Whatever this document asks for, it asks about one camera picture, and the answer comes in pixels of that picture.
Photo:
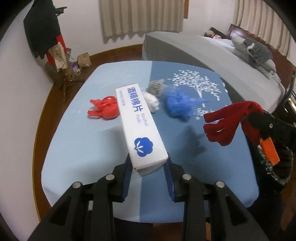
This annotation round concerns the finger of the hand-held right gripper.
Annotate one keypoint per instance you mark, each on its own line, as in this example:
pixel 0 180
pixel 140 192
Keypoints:
pixel 270 126

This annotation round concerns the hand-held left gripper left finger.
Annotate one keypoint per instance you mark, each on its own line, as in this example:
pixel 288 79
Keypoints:
pixel 126 183

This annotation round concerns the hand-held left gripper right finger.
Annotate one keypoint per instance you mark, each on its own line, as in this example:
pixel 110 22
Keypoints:
pixel 170 183

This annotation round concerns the orange foam net sleeve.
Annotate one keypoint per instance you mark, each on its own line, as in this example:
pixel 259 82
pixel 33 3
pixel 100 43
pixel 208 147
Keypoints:
pixel 269 150

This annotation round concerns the red knit glove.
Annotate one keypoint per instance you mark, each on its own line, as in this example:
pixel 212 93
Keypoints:
pixel 231 118

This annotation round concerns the white cardboard box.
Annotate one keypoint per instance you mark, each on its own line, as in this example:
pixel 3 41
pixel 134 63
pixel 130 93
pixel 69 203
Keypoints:
pixel 141 129

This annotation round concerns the black metal chair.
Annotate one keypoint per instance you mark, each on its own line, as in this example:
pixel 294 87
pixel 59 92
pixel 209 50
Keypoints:
pixel 291 97

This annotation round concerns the table with blue cloth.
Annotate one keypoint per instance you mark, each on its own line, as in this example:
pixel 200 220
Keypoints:
pixel 81 150

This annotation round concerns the wooden headboard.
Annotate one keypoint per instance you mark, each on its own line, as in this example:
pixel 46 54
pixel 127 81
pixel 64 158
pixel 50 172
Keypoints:
pixel 284 62

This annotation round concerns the dark grey garment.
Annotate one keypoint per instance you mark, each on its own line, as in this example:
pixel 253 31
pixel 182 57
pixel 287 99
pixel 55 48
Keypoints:
pixel 261 52

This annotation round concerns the red plastic bag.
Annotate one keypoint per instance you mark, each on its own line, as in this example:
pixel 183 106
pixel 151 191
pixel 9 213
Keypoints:
pixel 106 110

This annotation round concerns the white crumpled tissue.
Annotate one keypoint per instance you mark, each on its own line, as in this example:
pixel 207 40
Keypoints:
pixel 151 102

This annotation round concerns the grey folded quilt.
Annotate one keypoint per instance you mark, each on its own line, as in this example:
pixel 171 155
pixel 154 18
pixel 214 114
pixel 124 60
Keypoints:
pixel 240 48

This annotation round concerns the grey crumpled paper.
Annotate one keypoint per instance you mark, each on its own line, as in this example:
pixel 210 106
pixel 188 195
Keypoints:
pixel 156 87

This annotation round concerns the grey bed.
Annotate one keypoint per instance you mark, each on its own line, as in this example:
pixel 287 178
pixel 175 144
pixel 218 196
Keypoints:
pixel 196 53

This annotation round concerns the beige window curtain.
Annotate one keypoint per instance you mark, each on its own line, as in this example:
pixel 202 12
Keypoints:
pixel 138 18
pixel 261 18

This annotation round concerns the wooden coat rack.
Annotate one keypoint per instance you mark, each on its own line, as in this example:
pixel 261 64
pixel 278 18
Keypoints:
pixel 68 77

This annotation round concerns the brown paper bag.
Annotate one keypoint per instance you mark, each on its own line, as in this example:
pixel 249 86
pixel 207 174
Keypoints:
pixel 83 59

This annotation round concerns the checkered tote bag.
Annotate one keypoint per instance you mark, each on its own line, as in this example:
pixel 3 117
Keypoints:
pixel 52 68

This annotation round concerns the beige printed cloth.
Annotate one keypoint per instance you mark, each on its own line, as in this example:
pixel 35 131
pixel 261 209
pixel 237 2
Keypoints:
pixel 59 55

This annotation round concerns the red garment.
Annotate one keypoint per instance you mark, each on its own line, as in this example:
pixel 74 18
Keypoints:
pixel 49 58

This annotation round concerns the dark jacket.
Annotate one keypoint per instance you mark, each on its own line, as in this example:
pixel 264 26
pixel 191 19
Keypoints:
pixel 39 27

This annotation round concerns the wooden window frame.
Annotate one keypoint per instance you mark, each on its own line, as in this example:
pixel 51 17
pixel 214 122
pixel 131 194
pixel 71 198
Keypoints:
pixel 186 9

